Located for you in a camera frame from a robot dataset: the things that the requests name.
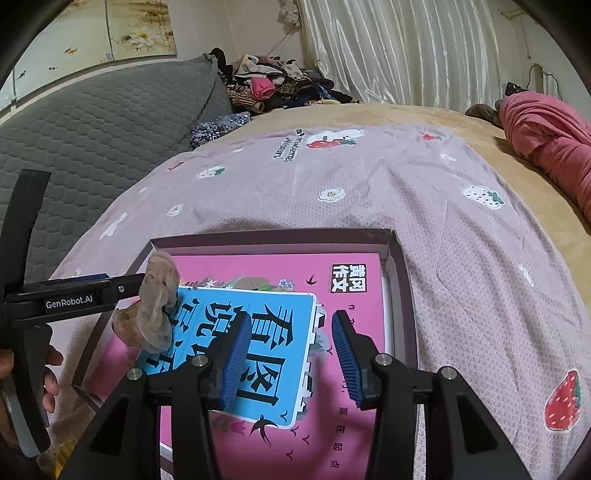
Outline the hanging plush ornament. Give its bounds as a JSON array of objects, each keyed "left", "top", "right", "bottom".
[{"left": 276, "top": 0, "right": 302, "bottom": 26}]

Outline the floral wall panel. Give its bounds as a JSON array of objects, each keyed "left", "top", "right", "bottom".
[{"left": 0, "top": 0, "right": 178, "bottom": 112}]

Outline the white metal frame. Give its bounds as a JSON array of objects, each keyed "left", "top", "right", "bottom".
[{"left": 527, "top": 62, "right": 564, "bottom": 97}]

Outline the blue floral cloth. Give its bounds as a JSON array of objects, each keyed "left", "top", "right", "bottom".
[{"left": 189, "top": 112, "right": 252, "bottom": 151}]

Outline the grey quilted pillow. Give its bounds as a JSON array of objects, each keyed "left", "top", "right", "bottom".
[{"left": 0, "top": 55, "right": 232, "bottom": 296}]

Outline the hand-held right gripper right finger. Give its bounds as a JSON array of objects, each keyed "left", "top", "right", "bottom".
[{"left": 331, "top": 309, "right": 532, "bottom": 480}]

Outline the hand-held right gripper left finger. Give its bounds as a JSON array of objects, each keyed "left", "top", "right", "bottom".
[{"left": 53, "top": 316, "right": 253, "bottom": 480}]

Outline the white satin curtain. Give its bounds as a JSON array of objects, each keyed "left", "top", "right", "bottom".
[{"left": 295, "top": 0, "right": 506, "bottom": 114}]

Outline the person's left hand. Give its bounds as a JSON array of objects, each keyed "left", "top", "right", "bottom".
[{"left": 41, "top": 344, "right": 64, "bottom": 415}]

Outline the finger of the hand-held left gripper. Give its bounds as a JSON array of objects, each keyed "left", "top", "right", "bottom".
[{"left": 69, "top": 272, "right": 147, "bottom": 308}]

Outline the pink quilt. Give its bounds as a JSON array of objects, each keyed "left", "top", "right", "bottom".
[{"left": 499, "top": 91, "right": 591, "bottom": 224}]

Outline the beige snack packet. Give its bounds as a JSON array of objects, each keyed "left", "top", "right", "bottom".
[{"left": 112, "top": 251, "right": 182, "bottom": 352}]

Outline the pink illustrated book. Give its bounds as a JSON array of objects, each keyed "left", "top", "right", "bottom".
[{"left": 85, "top": 251, "right": 386, "bottom": 480}]

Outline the dark brown cloth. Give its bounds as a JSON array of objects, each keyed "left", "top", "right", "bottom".
[{"left": 464, "top": 104, "right": 505, "bottom": 128}]

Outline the pile of clothes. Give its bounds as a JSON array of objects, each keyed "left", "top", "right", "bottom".
[{"left": 205, "top": 48, "right": 363, "bottom": 114}]

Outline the pink strawberry printed blanket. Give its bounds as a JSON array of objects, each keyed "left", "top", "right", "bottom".
[{"left": 48, "top": 126, "right": 591, "bottom": 480}]

